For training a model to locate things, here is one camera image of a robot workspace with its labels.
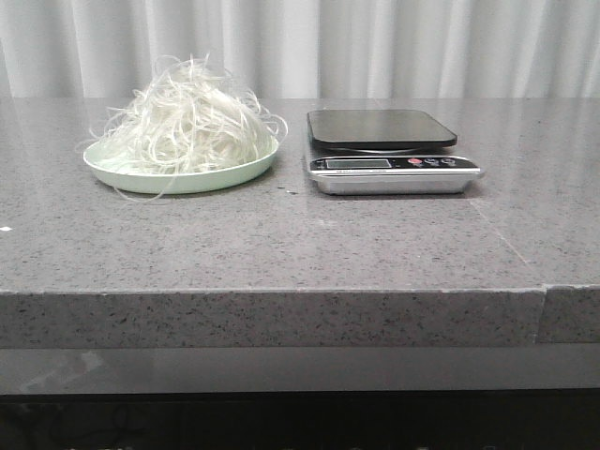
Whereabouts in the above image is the white vermicelli noodle bundle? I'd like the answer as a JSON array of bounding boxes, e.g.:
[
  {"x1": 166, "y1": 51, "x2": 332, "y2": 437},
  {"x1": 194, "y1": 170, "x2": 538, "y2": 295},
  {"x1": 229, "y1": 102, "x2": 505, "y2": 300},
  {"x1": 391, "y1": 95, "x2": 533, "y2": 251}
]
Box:
[{"x1": 84, "y1": 58, "x2": 289, "y2": 202}]

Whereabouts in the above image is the silver digital kitchen scale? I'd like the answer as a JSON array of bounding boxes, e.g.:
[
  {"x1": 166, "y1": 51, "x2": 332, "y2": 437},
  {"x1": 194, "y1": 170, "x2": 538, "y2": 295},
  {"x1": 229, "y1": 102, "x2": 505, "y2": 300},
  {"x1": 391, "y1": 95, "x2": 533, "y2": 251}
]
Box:
[{"x1": 307, "y1": 109, "x2": 484, "y2": 196}]

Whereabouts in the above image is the white pleated curtain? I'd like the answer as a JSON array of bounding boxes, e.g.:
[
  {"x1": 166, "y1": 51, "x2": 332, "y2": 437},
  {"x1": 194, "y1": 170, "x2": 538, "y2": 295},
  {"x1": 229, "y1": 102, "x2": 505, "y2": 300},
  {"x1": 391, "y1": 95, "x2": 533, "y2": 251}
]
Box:
[{"x1": 1, "y1": 1, "x2": 599, "y2": 98}]

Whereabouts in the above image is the pale green round plate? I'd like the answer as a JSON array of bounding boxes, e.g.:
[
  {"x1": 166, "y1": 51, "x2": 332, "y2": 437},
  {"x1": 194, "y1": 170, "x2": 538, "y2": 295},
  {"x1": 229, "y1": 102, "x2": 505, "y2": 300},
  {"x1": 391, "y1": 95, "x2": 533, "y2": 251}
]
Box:
[{"x1": 83, "y1": 138, "x2": 279, "y2": 195}]

